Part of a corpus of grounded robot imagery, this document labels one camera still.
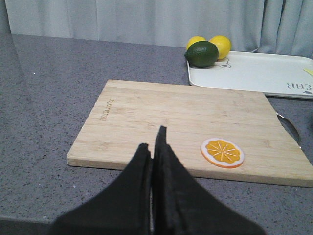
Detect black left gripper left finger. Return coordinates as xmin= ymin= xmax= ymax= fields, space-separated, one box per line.
xmin=48 ymin=143 xmax=153 ymax=235

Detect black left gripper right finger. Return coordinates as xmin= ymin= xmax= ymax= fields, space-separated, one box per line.
xmin=152 ymin=126 xmax=266 ymax=235

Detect white serving tray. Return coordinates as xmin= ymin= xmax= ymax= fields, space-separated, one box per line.
xmin=187 ymin=51 xmax=313 ymax=99

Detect orange slice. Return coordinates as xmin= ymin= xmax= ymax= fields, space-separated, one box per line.
xmin=201 ymin=138 xmax=245 ymax=168

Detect wooden cutting board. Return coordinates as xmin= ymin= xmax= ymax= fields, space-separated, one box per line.
xmin=67 ymin=80 xmax=313 ymax=187

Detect green lime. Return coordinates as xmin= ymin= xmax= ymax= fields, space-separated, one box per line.
xmin=184 ymin=41 xmax=219 ymax=68

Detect yellow lemon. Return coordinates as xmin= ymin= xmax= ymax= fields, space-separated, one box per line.
xmin=186 ymin=36 xmax=206 ymax=50
xmin=209 ymin=35 xmax=232 ymax=60

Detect pale green slices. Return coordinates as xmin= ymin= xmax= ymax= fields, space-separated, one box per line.
xmin=303 ymin=68 xmax=313 ymax=76

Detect white curtain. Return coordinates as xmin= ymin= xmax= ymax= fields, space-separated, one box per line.
xmin=0 ymin=0 xmax=313 ymax=58

